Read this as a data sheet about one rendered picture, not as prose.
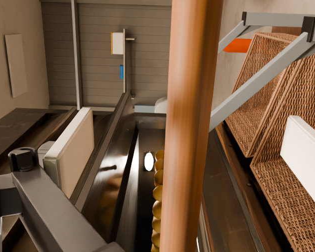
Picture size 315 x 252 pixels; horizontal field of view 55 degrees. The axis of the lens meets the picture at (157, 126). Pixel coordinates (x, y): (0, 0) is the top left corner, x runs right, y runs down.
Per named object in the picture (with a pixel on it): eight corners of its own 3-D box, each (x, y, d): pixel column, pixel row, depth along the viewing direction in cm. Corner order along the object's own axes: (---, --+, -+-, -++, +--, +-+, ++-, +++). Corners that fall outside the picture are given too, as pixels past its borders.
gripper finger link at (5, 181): (33, 223, 13) (-37, 220, 13) (68, 164, 18) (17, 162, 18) (28, 194, 12) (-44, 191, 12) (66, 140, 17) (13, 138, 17)
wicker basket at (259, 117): (312, 163, 125) (244, 161, 126) (268, 118, 178) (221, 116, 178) (341, 42, 108) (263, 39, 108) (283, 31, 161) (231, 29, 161)
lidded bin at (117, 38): (125, 31, 747) (113, 31, 748) (123, 32, 707) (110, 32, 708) (125, 53, 764) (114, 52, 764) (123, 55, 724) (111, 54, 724)
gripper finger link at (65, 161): (63, 212, 15) (48, 212, 15) (94, 147, 21) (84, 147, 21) (57, 158, 14) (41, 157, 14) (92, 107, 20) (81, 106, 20)
